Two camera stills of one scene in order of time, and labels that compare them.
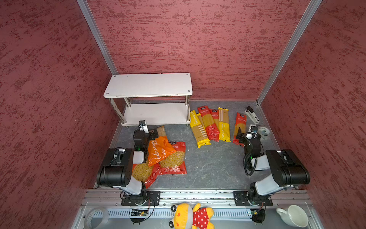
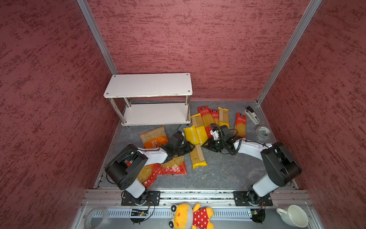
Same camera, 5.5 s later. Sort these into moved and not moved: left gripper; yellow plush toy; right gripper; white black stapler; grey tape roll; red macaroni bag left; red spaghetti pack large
Moved: left gripper; right gripper
Not moved: white black stapler; red macaroni bag left; yellow plush toy; red spaghetti pack large; grey tape roll
